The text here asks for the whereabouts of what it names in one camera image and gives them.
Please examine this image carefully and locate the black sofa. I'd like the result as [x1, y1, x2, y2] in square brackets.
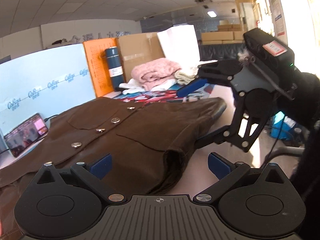
[199, 43, 245, 61]

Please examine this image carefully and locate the brown cardboard box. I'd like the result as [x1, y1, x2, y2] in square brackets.
[118, 32, 164, 82]

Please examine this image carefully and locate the pink knitted sweater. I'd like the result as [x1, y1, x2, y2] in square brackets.
[131, 58, 180, 87]

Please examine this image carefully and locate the white foam board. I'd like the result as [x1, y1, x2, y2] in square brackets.
[157, 24, 200, 68]

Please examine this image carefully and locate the white folded cloth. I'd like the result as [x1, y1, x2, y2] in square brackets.
[119, 79, 177, 95]

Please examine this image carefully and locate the orange box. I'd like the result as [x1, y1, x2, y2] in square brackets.
[83, 38, 117, 98]

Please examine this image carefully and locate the colourful AGON desk mat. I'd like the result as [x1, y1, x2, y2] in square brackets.
[114, 83, 214, 104]

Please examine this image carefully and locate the brown button-up jacket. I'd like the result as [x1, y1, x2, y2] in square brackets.
[1, 97, 226, 239]

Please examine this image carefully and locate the cream knitted garment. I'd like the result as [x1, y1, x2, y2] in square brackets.
[174, 67, 198, 85]

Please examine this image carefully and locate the smartphone playing video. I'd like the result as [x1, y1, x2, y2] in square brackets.
[4, 113, 48, 157]

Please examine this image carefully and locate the light blue tissue carton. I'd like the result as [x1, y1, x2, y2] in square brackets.
[1, 44, 96, 134]

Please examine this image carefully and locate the dark teal thermos bottle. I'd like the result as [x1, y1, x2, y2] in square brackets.
[105, 46, 125, 91]

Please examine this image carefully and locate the stacked cardboard boxes background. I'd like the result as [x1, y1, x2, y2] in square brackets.
[201, 20, 244, 45]

